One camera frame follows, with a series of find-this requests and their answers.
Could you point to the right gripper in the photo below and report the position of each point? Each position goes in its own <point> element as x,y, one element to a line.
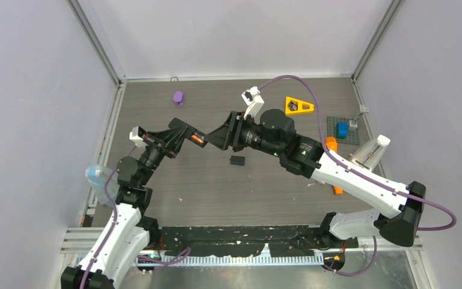
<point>229,133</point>

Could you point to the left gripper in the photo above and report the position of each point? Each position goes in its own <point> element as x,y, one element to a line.
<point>168,141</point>

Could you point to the black remote control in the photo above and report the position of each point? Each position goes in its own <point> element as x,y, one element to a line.
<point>189,131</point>

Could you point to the black remote battery cover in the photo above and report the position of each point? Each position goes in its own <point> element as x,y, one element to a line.
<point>237,160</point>

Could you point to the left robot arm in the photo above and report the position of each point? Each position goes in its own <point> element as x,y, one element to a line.
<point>128,231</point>

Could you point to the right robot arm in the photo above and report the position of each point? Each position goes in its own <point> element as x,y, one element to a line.
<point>395,213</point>

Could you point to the purple plastic cap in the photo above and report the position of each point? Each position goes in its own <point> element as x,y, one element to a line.
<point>178,98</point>

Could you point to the yellow triangular toy block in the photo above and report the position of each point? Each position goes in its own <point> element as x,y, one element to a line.
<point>295,106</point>

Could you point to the orange plastic flashlight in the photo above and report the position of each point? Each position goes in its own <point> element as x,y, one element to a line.
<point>332,145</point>

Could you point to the blue lego brick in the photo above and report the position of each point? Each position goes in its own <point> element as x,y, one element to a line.
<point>341,130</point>

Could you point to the grey lego baseplate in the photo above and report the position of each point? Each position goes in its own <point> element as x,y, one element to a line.
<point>353,136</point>

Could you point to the grey lego technic beam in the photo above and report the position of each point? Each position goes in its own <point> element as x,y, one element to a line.
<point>353,123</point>

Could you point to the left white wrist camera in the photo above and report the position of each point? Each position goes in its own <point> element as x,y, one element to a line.
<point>138,136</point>

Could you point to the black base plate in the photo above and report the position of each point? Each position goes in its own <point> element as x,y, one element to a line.
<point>243,246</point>

